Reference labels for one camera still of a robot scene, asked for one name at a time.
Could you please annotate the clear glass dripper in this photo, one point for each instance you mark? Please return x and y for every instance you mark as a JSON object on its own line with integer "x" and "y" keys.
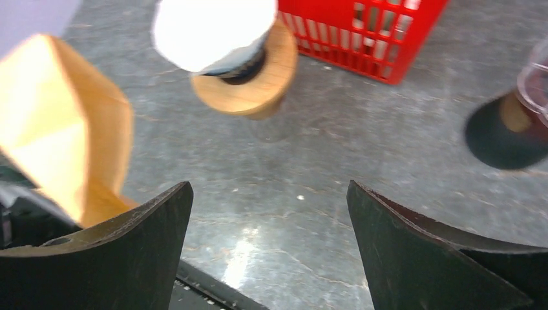
{"x": 532, "y": 82}

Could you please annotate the white paper coffee filter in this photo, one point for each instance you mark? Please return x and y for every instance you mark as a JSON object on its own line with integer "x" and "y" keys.
{"x": 198, "y": 35}

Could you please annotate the brown paper coffee filter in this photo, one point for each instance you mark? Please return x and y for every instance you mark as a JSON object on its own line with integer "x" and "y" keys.
{"x": 67, "y": 128}

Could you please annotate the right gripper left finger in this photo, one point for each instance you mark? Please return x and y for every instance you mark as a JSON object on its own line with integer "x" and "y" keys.
{"x": 127, "y": 262}

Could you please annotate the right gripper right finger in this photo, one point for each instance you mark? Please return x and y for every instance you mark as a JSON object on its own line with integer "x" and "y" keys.
{"x": 412, "y": 261}

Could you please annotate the red plastic shopping basket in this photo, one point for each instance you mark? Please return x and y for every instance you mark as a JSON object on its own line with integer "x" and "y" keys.
{"x": 376, "y": 39}

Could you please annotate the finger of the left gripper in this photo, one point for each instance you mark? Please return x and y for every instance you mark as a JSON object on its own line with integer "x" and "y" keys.
{"x": 14, "y": 186}

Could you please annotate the dark red black cup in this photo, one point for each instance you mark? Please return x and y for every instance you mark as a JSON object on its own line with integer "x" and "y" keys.
{"x": 506, "y": 135}

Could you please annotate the round wooden dripper holder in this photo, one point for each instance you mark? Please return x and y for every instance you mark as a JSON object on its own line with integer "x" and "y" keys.
{"x": 260, "y": 97}

